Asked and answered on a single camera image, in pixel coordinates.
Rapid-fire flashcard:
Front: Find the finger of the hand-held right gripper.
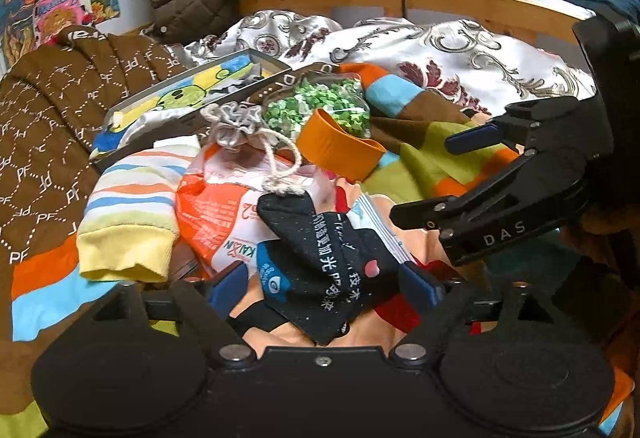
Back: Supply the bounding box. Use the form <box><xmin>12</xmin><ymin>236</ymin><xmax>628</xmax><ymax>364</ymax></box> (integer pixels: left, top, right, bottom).
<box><xmin>444</xmin><ymin>96</ymin><xmax>608</xmax><ymax>158</ymax></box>
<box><xmin>390</xmin><ymin>151</ymin><xmax>592</xmax><ymax>267</ymax></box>

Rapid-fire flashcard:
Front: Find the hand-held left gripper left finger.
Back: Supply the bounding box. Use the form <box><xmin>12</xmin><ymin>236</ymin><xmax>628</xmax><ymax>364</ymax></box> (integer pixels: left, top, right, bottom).
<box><xmin>92</xmin><ymin>262</ymin><xmax>258</xmax><ymax>364</ymax></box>

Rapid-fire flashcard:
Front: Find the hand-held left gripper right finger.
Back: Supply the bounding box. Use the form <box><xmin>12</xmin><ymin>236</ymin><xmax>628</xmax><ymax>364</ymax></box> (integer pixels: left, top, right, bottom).
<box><xmin>387</xmin><ymin>262</ymin><xmax>553</xmax><ymax>364</ymax></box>

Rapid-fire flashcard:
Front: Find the orange plastic bag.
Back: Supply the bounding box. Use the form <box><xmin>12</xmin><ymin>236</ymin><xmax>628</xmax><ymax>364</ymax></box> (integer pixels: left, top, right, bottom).
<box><xmin>176</xmin><ymin>143</ymin><xmax>351</xmax><ymax>274</ymax></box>

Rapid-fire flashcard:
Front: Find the black printed sock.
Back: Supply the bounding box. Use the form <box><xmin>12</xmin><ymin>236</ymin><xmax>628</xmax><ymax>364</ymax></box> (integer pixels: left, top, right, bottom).
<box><xmin>257</xmin><ymin>192</ymin><xmax>416</xmax><ymax>346</ymax></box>

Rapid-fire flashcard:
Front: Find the striped sock with yellow cuff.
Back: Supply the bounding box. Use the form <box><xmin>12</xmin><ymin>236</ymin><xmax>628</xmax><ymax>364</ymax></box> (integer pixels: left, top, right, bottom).
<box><xmin>76</xmin><ymin>135</ymin><xmax>203</xmax><ymax>283</ymax></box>

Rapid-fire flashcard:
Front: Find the grey drawstring pouch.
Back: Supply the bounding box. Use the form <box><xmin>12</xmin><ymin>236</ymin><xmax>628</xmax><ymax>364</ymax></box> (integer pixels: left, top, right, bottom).
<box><xmin>200</xmin><ymin>101</ymin><xmax>308</xmax><ymax>196</ymax></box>

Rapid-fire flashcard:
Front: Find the metal tray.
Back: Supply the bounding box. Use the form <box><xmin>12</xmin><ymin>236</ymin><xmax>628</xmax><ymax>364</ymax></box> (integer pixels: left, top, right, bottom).
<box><xmin>90</xmin><ymin>49</ymin><xmax>293</xmax><ymax>159</ymax></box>

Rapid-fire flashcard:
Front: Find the blue white paper box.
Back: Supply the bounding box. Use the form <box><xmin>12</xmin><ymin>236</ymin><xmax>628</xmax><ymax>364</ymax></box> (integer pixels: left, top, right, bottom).
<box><xmin>345</xmin><ymin>193</ymin><xmax>418</xmax><ymax>269</ymax></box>

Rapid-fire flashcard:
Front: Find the floral satin quilt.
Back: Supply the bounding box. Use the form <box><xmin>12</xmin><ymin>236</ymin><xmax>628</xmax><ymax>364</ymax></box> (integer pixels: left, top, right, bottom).
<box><xmin>182</xmin><ymin>10</ymin><xmax>598</xmax><ymax>119</ymax></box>

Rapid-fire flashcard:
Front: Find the jar of green paper stars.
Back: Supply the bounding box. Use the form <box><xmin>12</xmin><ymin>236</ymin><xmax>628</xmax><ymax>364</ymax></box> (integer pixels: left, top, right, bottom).
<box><xmin>262</xmin><ymin>73</ymin><xmax>386</xmax><ymax>181</ymax></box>

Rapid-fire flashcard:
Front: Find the white sock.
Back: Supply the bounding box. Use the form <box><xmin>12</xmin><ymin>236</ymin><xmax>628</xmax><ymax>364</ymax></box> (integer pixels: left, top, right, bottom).
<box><xmin>120</xmin><ymin>111</ymin><xmax>201</xmax><ymax>144</ymax></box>

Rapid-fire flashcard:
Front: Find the colourful striped blanket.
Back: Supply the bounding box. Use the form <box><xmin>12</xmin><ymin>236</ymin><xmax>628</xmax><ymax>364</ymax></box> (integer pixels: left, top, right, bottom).
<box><xmin>0</xmin><ymin>61</ymin><xmax>640</xmax><ymax>438</ymax></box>

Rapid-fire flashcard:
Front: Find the brown patterned blanket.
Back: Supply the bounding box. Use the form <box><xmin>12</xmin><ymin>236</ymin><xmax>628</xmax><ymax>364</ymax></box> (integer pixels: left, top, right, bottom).
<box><xmin>0</xmin><ymin>24</ymin><xmax>346</xmax><ymax>269</ymax></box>

